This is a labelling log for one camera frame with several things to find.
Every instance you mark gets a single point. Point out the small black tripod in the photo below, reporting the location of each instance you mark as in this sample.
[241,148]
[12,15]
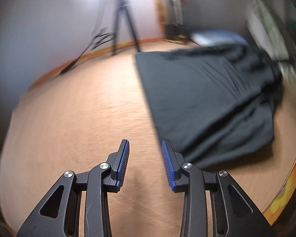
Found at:
[123,7]

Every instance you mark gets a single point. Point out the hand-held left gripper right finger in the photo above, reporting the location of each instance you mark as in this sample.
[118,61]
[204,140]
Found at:
[168,165]

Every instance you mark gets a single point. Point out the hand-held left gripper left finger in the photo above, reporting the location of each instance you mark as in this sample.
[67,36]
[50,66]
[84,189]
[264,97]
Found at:
[123,163]

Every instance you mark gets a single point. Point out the blue pillow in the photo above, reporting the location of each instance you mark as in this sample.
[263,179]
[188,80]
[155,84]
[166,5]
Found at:
[217,35]

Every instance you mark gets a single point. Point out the beige sheet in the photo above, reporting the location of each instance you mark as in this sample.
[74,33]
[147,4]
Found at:
[76,116]

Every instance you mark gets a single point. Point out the green white striped blanket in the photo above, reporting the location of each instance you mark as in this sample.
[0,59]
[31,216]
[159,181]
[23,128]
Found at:
[264,17]

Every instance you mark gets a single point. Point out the black pants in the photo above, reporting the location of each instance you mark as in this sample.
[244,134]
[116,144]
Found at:
[199,98]

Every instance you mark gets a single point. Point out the folded black tripod stand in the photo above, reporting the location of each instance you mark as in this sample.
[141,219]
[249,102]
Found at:
[174,2]

